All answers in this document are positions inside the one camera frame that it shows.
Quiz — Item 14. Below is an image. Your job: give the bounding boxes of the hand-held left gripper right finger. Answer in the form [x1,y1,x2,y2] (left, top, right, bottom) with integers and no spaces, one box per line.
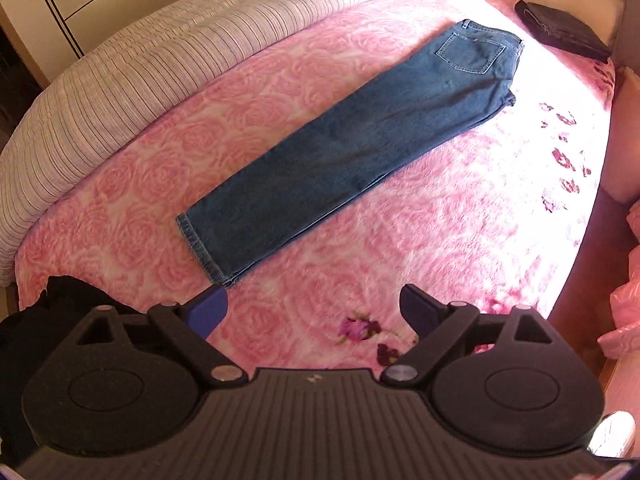
[381,284,552,387]

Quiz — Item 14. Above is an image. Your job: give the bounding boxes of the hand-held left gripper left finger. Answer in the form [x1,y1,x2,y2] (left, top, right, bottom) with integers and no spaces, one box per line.
[75,283,249,387]

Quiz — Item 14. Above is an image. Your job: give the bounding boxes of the blue jeans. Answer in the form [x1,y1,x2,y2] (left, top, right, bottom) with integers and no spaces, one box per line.
[176,19,525,288]

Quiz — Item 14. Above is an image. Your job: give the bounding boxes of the pink rose blanket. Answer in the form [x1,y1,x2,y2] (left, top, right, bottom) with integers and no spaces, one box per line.
[15,0,617,376]

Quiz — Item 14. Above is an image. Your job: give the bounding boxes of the black cloth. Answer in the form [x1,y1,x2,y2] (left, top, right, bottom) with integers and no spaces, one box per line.
[0,275,103,467]

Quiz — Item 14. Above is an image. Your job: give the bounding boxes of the pink plastic bag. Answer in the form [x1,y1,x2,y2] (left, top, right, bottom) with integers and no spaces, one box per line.
[597,205,640,361]

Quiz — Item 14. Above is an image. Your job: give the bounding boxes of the striped beige duvet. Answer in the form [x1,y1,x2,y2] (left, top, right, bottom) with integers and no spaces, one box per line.
[0,0,412,286]

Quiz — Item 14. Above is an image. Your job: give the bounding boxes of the folded black garment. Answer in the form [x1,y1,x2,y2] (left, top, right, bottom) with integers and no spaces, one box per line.
[515,0,614,64]

